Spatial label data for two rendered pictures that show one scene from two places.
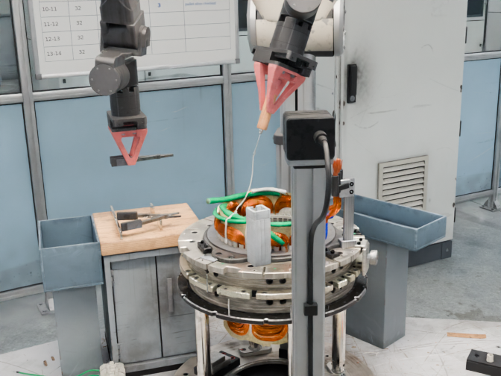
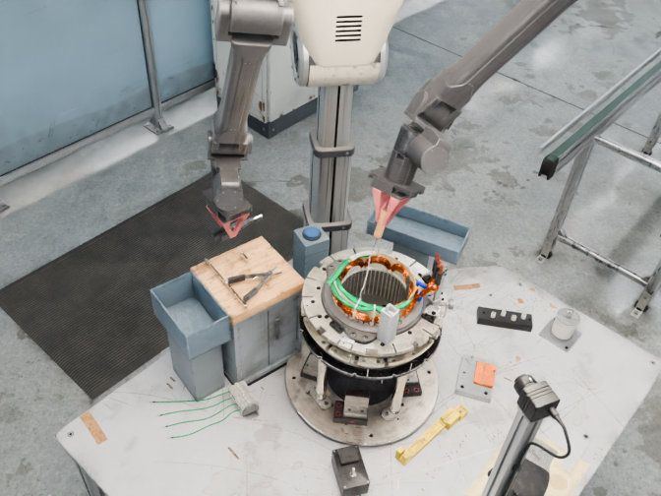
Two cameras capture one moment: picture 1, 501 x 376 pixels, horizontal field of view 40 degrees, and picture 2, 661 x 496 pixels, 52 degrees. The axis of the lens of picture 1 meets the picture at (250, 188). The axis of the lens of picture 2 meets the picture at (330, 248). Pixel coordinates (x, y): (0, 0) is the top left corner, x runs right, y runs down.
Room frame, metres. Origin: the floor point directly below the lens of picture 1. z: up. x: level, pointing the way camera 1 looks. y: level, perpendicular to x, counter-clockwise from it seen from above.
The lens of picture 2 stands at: (0.20, 0.48, 2.22)
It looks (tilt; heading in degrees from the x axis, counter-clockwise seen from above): 43 degrees down; 336
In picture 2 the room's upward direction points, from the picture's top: 4 degrees clockwise
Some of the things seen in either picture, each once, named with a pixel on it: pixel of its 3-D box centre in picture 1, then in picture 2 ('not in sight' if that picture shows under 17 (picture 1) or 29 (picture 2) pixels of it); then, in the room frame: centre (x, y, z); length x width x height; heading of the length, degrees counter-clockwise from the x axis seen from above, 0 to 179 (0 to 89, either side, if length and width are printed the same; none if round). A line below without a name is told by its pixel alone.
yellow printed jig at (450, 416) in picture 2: not in sight; (433, 431); (0.91, -0.13, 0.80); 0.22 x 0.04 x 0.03; 111
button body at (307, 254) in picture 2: not in sight; (310, 269); (1.41, 0.01, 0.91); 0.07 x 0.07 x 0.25; 7
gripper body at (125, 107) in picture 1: (125, 104); (226, 192); (1.32, 0.24, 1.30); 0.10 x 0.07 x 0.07; 18
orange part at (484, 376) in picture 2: not in sight; (485, 374); (1.02, -0.33, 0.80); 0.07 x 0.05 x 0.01; 142
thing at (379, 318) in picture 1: (376, 273); (411, 263); (1.33, -0.26, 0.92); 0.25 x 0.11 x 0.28; 44
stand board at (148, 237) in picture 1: (147, 227); (248, 278); (1.29, 0.21, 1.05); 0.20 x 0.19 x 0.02; 107
